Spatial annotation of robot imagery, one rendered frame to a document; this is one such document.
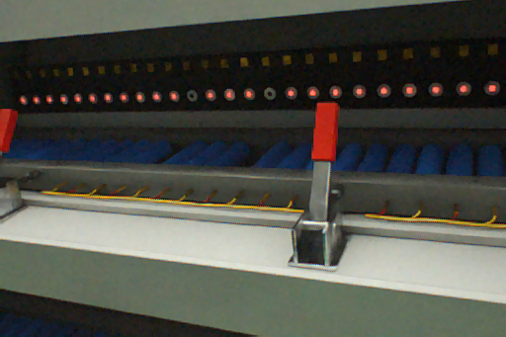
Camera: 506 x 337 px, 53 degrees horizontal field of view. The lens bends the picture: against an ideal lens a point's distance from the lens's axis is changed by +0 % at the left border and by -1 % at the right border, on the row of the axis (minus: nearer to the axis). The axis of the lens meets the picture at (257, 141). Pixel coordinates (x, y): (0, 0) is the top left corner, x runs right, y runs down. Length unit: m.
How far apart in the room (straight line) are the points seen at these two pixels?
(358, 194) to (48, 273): 0.22
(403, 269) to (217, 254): 0.11
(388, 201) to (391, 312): 0.08
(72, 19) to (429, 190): 0.27
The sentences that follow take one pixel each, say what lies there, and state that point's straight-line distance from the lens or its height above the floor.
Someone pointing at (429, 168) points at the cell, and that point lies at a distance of 0.36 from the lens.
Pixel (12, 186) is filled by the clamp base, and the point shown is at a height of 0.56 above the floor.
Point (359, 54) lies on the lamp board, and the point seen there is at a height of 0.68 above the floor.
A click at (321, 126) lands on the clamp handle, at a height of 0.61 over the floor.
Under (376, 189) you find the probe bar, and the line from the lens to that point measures 0.33.
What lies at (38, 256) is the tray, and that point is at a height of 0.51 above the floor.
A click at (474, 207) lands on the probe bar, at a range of 0.33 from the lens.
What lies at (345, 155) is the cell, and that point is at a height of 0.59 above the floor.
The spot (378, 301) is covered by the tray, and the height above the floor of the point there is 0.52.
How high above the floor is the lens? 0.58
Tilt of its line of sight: 3 degrees up
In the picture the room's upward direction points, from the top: 2 degrees clockwise
